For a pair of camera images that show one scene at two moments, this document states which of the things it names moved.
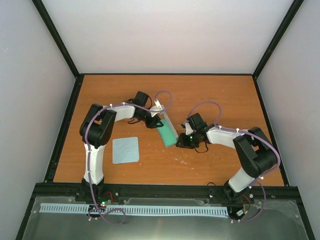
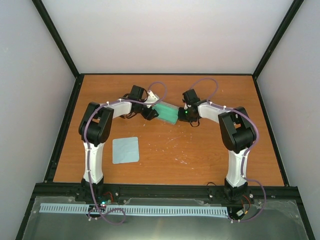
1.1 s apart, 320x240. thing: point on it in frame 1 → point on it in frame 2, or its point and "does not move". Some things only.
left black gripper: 156,120 → 149,115
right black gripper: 183,143 → 180,117
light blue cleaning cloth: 125,150 does not move
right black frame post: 282,29 does not move
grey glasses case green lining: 168,135 → 167,113
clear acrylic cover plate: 170,228 does not move
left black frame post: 51,27 does not move
